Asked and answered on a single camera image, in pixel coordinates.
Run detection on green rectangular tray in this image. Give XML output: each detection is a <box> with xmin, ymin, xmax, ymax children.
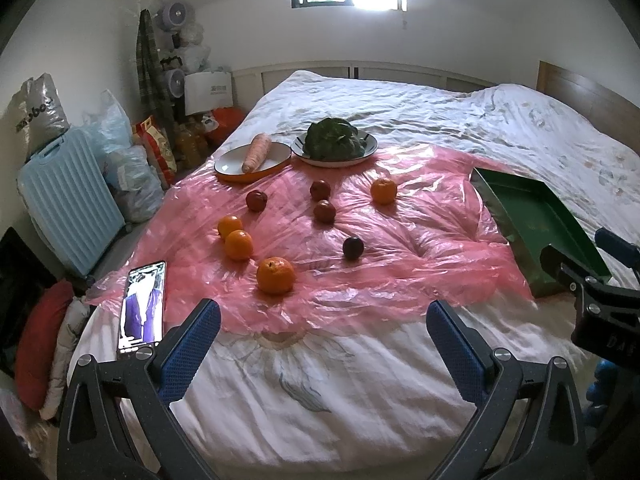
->
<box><xmin>471</xmin><ymin>167</ymin><xmax>612</xmax><ymax>298</ymax></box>

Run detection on orange rimmed plate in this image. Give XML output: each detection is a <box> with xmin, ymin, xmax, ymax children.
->
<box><xmin>214</xmin><ymin>142</ymin><xmax>292</xmax><ymax>184</ymax></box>

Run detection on small orange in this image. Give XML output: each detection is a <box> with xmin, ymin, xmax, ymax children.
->
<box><xmin>217</xmin><ymin>214</ymin><xmax>244</xmax><ymax>240</ymax></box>

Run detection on smartphone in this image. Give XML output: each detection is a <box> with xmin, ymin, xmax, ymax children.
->
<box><xmin>117</xmin><ymin>261</ymin><xmax>167</xmax><ymax>356</ymax></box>

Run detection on white cardboard box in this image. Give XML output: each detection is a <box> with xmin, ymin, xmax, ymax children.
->
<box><xmin>184</xmin><ymin>72</ymin><xmax>233</xmax><ymax>116</ymax></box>

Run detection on white blue rimmed plate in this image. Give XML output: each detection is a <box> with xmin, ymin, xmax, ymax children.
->
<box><xmin>290</xmin><ymin>128</ymin><xmax>380</xmax><ymax>169</ymax></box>

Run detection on red cushion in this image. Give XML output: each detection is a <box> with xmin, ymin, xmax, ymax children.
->
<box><xmin>14</xmin><ymin>280</ymin><xmax>74</xmax><ymax>411</ymax></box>

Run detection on red yellow snack bag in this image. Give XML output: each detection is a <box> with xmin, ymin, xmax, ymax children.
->
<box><xmin>132</xmin><ymin>116</ymin><xmax>177</xmax><ymax>190</ymax></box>

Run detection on small fan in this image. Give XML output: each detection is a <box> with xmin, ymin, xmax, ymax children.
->
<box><xmin>156</xmin><ymin>0</ymin><xmax>192</xmax><ymax>32</ymax></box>
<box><xmin>164</xmin><ymin>68</ymin><xmax>186</xmax><ymax>100</ymax></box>

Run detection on dark plum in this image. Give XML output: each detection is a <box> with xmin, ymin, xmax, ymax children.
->
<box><xmin>342</xmin><ymin>236</ymin><xmax>364</xmax><ymax>261</ymax></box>

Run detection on light blue suitcase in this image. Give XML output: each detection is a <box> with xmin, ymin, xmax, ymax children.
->
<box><xmin>17</xmin><ymin>128</ymin><xmax>125</xmax><ymax>276</ymax></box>

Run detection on wooden headboard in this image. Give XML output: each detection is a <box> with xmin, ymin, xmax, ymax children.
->
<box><xmin>536</xmin><ymin>61</ymin><xmax>640</xmax><ymax>153</ymax></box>

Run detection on green leafy vegetable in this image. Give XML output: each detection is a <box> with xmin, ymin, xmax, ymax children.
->
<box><xmin>304</xmin><ymin>118</ymin><xmax>366</xmax><ymax>162</ymax></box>

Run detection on clear plastic bag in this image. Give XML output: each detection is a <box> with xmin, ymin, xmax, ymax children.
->
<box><xmin>82</xmin><ymin>89</ymin><xmax>132</xmax><ymax>160</ymax></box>

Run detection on lower small fan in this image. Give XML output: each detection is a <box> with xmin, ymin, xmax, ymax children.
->
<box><xmin>164</xmin><ymin>68</ymin><xmax>186</xmax><ymax>100</ymax></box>

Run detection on large orange with stem dimple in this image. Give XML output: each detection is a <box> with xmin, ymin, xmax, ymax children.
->
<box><xmin>256</xmin><ymin>257</ymin><xmax>296</xmax><ymax>296</ymax></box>

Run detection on upper small fan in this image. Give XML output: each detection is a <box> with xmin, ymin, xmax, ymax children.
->
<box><xmin>156</xmin><ymin>0</ymin><xmax>192</xmax><ymax>32</ymax></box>

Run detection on smooth orange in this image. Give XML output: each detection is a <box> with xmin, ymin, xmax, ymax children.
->
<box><xmin>224</xmin><ymin>230</ymin><xmax>254</xmax><ymax>261</ymax></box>

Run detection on plaid hanging cloth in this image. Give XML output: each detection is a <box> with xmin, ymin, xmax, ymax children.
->
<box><xmin>136</xmin><ymin>9</ymin><xmax>176</xmax><ymax>148</ymax></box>

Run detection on white floral bed quilt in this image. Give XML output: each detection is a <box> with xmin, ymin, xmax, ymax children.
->
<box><xmin>67</xmin><ymin>69</ymin><xmax>640</xmax><ymax>476</ymax></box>

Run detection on grey printed bag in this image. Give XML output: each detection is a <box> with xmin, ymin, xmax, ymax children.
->
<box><xmin>6</xmin><ymin>73</ymin><xmax>70</xmax><ymax>160</ymax></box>

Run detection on dark red apple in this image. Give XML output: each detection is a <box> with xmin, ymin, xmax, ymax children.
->
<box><xmin>309</xmin><ymin>180</ymin><xmax>331</xmax><ymax>202</ymax></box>

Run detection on pink plastic sheet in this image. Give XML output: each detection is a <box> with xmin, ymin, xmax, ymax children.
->
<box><xmin>87</xmin><ymin>144</ymin><xmax>532</xmax><ymax>335</ymax></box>

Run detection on carrot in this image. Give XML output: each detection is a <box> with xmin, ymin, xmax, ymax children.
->
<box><xmin>241</xmin><ymin>133</ymin><xmax>272</xmax><ymax>174</ymax></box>

